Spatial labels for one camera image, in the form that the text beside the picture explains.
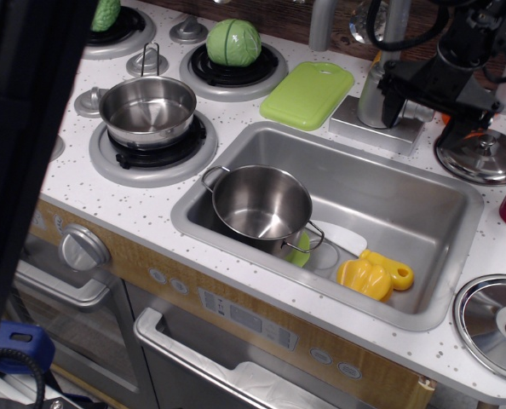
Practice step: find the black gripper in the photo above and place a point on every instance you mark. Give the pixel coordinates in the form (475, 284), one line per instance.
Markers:
(445, 83)

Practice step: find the silver faucet lever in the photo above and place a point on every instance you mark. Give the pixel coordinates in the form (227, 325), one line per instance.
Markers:
(416, 111)

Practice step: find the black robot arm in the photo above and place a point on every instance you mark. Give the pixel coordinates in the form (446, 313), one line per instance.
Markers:
(471, 37)

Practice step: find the orange toy carrot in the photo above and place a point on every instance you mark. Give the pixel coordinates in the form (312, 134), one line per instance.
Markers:
(445, 118)

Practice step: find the silver toy faucet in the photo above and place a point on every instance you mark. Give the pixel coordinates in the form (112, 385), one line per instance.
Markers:
(360, 119)

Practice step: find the steel lid upper right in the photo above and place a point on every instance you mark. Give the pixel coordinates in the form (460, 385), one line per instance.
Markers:
(478, 158)

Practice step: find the steel lid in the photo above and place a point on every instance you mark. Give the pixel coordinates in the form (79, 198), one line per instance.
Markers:
(479, 313)
(478, 158)

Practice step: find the silver sink basin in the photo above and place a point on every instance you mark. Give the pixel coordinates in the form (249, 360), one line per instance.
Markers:
(424, 220)

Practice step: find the silver slotted spoon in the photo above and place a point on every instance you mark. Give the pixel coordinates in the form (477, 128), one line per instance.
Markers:
(357, 26)

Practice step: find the green cutting board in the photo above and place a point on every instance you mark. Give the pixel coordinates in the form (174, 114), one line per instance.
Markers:
(308, 95)

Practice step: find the grey pipe at back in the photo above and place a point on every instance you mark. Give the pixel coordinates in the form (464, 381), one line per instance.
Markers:
(321, 24)

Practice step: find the yellow toy knife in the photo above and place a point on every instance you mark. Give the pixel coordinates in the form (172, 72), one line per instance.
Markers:
(355, 244)

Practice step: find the yellow toy bell pepper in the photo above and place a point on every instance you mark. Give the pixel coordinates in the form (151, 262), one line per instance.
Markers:
(369, 279)

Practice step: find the steel pot in sink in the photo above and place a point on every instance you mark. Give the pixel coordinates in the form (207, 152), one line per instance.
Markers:
(266, 207)

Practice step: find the green toy plate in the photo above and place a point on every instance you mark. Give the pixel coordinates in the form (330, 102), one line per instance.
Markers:
(301, 257)

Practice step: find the back right stove burner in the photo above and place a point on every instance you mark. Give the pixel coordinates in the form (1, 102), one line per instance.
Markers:
(216, 82)

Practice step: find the stove burner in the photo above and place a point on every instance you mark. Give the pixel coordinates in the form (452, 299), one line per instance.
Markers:
(158, 168)
(216, 82)
(129, 33)

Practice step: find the green toy cabbage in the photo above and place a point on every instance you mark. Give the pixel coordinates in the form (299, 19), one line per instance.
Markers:
(234, 43)

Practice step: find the steel lid lower right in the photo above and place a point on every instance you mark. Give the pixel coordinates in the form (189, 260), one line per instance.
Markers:
(479, 313)

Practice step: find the silver stove knob top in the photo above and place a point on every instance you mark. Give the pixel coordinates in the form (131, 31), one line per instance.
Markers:
(189, 31)

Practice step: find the silver stove knob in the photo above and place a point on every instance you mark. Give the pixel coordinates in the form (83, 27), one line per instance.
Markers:
(88, 103)
(189, 31)
(147, 63)

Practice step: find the front stove burner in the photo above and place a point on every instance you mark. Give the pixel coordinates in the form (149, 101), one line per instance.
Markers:
(158, 168)

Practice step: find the steel pot on burner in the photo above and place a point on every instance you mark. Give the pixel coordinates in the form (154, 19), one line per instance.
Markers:
(148, 112)

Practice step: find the silver stove knob middle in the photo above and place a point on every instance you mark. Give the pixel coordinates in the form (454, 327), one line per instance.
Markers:
(147, 63)

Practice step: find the back left stove burner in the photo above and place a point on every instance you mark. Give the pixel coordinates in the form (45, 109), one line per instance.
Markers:
(129, 33)

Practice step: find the dark green toy vegetable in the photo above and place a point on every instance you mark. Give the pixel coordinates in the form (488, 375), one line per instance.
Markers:
(106, 14)

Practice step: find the silver stove knob left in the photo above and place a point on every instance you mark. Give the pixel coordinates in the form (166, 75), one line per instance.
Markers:
(88, 103)

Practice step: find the silver oven knob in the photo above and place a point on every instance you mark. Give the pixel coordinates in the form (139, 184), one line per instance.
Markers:
(81, 250)

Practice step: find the blue clamp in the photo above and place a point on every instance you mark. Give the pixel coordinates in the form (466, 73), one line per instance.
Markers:
(19, 341)

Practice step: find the silver dishwasher door handle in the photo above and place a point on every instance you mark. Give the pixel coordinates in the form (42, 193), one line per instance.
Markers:
(184, 378)

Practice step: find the black foreground post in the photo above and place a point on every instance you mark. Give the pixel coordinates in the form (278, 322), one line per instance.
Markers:
(41, 45)

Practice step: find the silver oven door handle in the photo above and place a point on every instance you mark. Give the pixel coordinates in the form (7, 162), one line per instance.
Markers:
(48, 275)

